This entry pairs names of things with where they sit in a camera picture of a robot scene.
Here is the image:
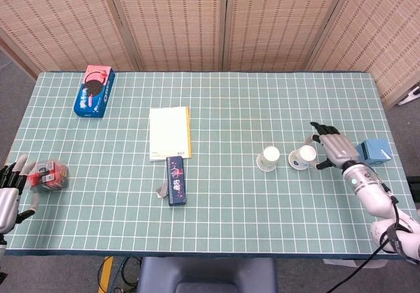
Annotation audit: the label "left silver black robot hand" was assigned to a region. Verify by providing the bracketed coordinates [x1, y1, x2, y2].
[0, 154, 40, 235]

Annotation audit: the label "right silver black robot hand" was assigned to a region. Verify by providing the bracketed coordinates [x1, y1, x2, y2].
[304, 121, 361, 171]

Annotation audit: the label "white paper cup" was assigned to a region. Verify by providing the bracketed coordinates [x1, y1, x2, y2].
[256, 145, 281, 173]
[288, 145, 318, 171]

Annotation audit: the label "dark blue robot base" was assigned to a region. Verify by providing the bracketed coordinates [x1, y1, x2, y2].
[136, 256, 278, 293]

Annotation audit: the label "small light blue box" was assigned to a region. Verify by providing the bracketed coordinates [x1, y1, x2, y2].
[356, 138, 392, 166]

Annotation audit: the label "red snack packs in wrap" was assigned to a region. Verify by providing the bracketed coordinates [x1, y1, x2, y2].
[28, 158, 70, 194]

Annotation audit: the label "white screen foot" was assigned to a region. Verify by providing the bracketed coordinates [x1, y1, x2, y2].
[397, 85, 420, 107]

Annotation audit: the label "white paper sheet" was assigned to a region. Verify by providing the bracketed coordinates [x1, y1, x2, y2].
[322, 258, 389, 269]

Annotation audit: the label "green grid tablecloth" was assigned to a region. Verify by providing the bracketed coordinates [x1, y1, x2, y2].
[0, 71, 418, 261]

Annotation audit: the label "yellow floor strip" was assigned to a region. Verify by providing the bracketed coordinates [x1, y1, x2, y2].
[98, 256, 114, 293]

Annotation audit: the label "blue Oreo cookie box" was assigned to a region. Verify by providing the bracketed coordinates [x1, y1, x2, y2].
[73, 64, 116, 119]

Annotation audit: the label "dark blue pencil case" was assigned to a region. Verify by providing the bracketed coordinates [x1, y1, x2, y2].
[165, 156, 188, 207]

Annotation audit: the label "white notebook with yellow edge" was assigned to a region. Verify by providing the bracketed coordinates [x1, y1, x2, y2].
[148, 106, 192, 162]

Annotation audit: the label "bamboo folding screen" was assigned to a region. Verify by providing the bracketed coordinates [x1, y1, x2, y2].
[0, 0, 420, 110]

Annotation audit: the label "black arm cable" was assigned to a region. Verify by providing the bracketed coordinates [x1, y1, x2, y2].
[333, 177, 416, 293]

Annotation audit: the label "black floor cables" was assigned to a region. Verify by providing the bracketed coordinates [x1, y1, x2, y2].
[113, 256, 142, 290]

